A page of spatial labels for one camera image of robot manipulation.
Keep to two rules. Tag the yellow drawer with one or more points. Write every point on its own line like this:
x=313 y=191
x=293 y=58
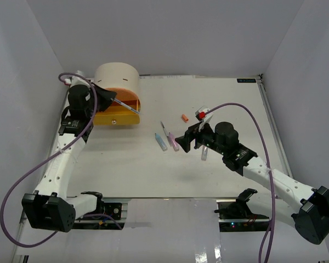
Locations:
x=122 y=116

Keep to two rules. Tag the orange pen cap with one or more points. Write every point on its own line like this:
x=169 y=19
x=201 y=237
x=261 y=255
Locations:
x=184 y=118

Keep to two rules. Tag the orange capped clear highlighter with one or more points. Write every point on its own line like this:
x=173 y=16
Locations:
x=204 y=153

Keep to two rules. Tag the thin grey pen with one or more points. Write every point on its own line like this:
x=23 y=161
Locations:
x=164 y=129

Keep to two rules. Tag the beige cylindrical drawer organizer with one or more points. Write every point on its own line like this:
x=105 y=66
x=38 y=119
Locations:
x=119 y=75

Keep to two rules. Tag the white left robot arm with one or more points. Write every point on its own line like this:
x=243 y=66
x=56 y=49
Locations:
x=49 y=208

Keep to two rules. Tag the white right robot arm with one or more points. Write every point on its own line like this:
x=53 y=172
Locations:
x=301 y=206

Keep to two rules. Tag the pink highlighter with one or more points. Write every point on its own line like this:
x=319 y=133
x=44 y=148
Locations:
x=173 y=142

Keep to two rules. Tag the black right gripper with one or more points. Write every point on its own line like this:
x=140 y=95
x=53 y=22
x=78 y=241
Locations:
x=193 y=132

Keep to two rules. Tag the orange top drawer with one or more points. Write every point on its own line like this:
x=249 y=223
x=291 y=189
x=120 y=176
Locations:
x=124 y=94

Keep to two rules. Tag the blue highlighter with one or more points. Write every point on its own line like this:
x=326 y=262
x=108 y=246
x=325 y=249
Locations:
x=161 y=142

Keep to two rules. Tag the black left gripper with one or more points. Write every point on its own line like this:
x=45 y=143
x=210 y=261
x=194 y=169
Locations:
x=106 y=95

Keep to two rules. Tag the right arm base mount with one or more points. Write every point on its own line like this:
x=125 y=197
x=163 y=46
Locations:
x=235 y=214

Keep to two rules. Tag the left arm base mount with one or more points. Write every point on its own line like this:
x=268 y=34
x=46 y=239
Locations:
x=111 y=216

